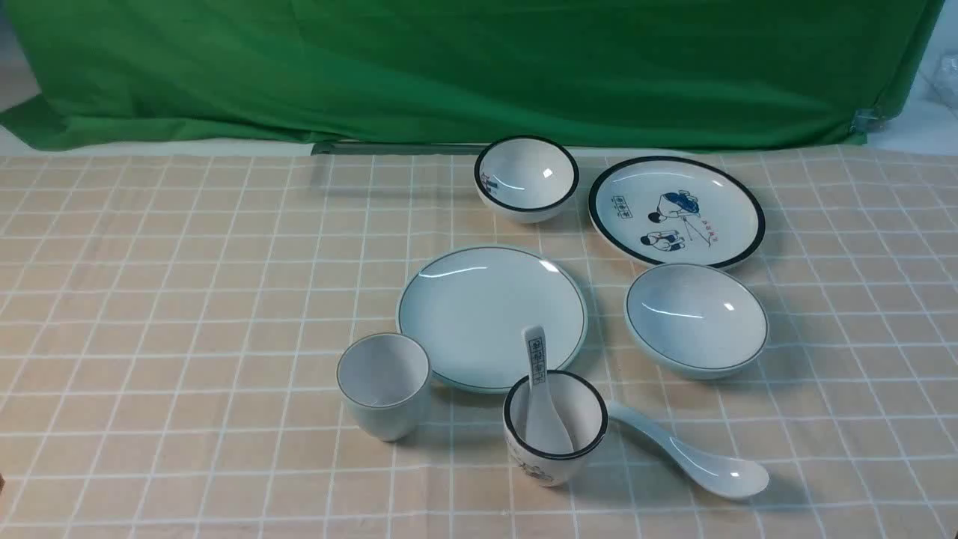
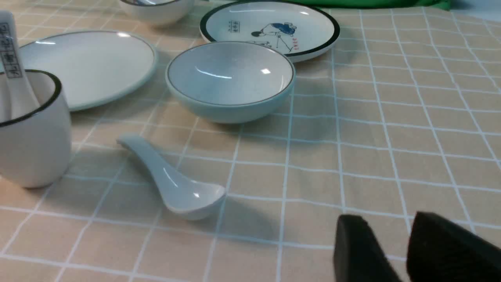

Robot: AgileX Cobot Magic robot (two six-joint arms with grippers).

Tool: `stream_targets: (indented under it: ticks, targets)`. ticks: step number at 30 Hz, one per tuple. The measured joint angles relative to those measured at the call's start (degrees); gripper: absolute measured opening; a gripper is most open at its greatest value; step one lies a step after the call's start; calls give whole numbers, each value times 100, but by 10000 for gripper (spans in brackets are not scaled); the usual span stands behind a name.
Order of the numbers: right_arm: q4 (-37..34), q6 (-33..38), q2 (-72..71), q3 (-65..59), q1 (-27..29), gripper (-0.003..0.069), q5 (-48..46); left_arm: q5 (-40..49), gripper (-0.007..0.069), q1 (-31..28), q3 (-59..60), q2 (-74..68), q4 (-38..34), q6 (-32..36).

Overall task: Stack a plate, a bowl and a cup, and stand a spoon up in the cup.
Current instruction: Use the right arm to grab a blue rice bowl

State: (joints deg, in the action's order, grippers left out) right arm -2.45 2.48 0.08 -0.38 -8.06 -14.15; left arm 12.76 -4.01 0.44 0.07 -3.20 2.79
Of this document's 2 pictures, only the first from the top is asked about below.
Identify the pale green plain cup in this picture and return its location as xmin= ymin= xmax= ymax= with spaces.
xmin=336 ymin=333 xmax=432 ymax=442

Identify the pale green shallow bowl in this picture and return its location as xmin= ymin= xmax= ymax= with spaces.
xmin=623 ymin=263 xmax=770 ymax=381

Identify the pale plain ceramic spoon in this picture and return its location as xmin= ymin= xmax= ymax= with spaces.
xmin=605 ymin=400 xmax=770 ymax=499

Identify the pale green-rimmed plate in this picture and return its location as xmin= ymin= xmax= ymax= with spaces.
xmin=396 ymin=246 xmax=589 ymax=395

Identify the black-rimmed small white bowl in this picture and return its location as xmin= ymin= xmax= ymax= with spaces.
xmin=473 ymin=136 xmax=579 ymax=225

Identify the black-rimmed illustrated cup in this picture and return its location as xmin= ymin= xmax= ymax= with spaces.
xmin=502 ymin=371 xmax=609 ymax=487

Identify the white patterned ceramic spoon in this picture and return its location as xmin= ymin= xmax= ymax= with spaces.
xmin=522 ymin=326 xmax=573 ymax=454

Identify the black-rimmed illustrated plate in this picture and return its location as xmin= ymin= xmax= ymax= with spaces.
xmin=588 ymin=156 xmax=766 ymax=270

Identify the green backdrop cloth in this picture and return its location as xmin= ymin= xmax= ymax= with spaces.
xmin=2 ymin=1 xmax=943 ymax=151

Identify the checkered beige tablecloth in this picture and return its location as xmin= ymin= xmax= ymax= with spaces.
xmin=1 ymin=146 xmax=957 ymax=538

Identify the metal clamp on backdrop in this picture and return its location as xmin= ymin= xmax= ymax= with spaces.
xmin=850 ymin=109 xmax=887 ymax=133

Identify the grey metal rail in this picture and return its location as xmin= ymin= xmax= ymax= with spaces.
xmin=311 ymin=141 xmax=486 ymax=156

